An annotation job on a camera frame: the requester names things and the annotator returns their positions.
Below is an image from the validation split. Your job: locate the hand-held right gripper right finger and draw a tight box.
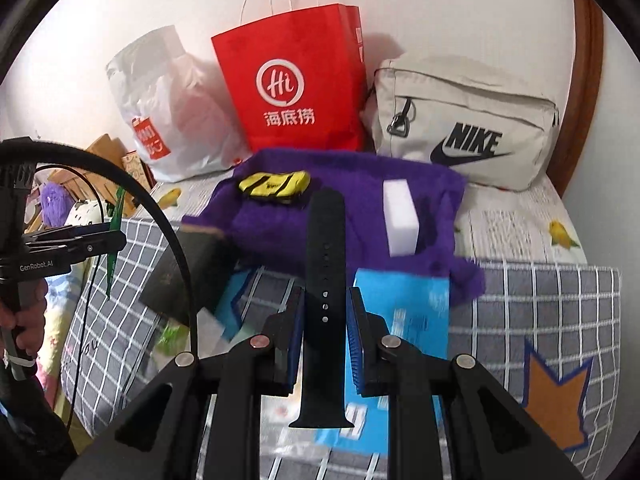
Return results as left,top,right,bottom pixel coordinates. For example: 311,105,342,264
347,287,586,480

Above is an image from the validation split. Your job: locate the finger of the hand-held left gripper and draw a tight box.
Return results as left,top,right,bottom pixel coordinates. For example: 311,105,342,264
24,222,125,242
25,232,128,263

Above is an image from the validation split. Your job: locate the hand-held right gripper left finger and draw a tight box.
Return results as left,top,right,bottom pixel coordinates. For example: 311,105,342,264
60,285,307,480

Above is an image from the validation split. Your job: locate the green wipes packet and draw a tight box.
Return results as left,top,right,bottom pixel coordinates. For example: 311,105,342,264
104,185,127,300

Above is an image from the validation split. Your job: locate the black watch strap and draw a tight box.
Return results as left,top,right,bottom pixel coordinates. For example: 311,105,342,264
289,190,356,430

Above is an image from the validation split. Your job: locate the light green tissue packet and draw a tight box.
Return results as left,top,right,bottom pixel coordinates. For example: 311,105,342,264
155,320,188,356

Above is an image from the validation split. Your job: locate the white sponge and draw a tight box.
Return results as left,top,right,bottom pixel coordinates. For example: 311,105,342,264
382,180,420,257

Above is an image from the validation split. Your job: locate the yellow mesh pouch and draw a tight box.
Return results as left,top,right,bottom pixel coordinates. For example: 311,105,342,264
236,170,311,206

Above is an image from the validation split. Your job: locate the purple towel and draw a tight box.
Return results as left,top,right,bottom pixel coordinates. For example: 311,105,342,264
181,147,486,306

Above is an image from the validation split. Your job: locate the person's left forearm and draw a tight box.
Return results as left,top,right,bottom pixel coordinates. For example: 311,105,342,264
0,355,76,480

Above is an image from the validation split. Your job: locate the person's left hand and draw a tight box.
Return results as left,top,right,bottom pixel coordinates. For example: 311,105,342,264
0,279,50,357

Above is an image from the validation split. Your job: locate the white dotted pillow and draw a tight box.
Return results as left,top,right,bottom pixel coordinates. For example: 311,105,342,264
65,200,108,228

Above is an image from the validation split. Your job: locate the purple plush toy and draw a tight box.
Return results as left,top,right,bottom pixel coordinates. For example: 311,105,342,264
40,182,76,226

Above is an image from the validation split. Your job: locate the colourful quilt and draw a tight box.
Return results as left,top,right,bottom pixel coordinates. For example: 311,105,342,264
35,265,83,381

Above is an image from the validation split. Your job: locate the blue tissue pack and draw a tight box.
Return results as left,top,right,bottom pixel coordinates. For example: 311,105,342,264
312,267,451,456

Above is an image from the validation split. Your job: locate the patterned box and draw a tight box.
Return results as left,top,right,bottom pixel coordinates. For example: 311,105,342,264
122,152,156,193

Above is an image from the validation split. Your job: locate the dark green tea tin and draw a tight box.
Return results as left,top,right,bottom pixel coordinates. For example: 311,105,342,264
139,227,236,328

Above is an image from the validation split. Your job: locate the white plastic shopping bag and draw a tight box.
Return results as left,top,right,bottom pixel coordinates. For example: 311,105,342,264
105,30,251,183

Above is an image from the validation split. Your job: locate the grey checked blanket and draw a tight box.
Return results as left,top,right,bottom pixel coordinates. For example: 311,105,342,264
60,217,621,480

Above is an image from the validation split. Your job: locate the beige sling bag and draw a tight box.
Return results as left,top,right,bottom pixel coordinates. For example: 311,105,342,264
361,57,561,192

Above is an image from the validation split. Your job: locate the red paper bag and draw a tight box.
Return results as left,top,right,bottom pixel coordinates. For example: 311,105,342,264
210,0,368,153

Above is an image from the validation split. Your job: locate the black cable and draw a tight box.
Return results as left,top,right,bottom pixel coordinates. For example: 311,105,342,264
0,137,198,361
35,164,108,411

